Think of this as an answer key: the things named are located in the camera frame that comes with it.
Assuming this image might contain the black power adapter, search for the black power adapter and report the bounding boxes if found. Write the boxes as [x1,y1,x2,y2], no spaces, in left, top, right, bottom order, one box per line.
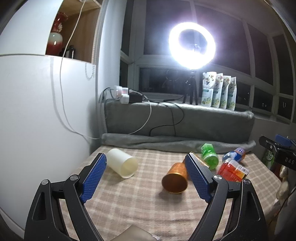
[128,91,143,103]

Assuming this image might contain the red orange snack packet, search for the red orange snack packet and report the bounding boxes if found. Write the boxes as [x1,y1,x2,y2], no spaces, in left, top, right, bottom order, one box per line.
[217,158,249,182]

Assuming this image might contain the white plastic cup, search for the white plastic cup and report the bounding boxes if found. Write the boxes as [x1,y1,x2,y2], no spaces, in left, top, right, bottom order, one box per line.
[106,148,138,179]

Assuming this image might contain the green white bag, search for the green white bag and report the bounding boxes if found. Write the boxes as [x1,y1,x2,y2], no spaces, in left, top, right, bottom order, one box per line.
[262,150,274,170]

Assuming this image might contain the white green refill pouch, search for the white green refill pouch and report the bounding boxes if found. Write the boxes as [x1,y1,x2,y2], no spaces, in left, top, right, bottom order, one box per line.
[226,77,237,110]
[219,75,231,109]
[211,73,223,108]
[201,71,217,107]

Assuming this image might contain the white cable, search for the white cable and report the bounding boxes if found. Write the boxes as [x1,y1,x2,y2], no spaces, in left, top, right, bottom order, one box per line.
[59,0,153,140]

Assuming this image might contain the orange patterned tall can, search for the orange patterned tall can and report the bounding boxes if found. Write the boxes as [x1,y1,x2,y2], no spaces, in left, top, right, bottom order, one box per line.
[183,152,209,170]

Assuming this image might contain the wooden wall shelf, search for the wooden wall shelf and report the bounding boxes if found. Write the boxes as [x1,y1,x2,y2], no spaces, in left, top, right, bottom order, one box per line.
[57,1,103,63]

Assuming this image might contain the grey rolled blanket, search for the grey rolled blanket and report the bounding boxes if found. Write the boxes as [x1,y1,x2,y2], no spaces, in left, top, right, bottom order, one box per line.
[101,133,256,154]

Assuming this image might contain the green plastic bottle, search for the green plastic bottle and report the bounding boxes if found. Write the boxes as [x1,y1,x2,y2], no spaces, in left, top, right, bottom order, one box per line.
[201,143,219,170]

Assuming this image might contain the red white vase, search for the red white vase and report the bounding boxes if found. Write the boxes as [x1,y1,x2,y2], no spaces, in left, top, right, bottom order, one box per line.
[46,11,68,56]

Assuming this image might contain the white power plugs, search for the white power plugs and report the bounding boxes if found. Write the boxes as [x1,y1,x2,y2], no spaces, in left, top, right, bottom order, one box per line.
[112,85,130,104]

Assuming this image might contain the beige plaid bed cover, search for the beige plaid bed cover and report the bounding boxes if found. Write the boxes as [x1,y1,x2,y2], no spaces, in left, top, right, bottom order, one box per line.
[85,148,280,240]

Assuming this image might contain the black thermos flask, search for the black thermos flask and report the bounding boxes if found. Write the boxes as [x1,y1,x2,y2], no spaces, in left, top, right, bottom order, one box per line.
[59,45,76,59]

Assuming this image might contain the blue orange drink bottle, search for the blue orange drink bottle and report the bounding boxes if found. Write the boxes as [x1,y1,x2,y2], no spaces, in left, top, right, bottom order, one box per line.
[222,148,246,163]

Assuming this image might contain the black cable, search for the black cable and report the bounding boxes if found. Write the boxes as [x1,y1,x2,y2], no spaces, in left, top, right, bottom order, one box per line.
[143,99,186,137]

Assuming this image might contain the grey sofa back cushion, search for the grey sofa back cushion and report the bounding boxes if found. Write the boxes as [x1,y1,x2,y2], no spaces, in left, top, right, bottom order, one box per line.
[104,100,255,143]

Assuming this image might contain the bright ring light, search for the bright ring light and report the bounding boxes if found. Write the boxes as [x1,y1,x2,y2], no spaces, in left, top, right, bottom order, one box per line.
[168,22,216,70]

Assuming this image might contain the orange patterned metal cup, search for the orange patterned metal cup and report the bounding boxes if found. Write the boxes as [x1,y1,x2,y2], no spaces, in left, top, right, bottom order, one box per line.
[162,163,188,194]

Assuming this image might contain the black light tripod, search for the black light tripod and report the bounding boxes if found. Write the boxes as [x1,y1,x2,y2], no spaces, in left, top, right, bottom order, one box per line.
[182,70,198,105]

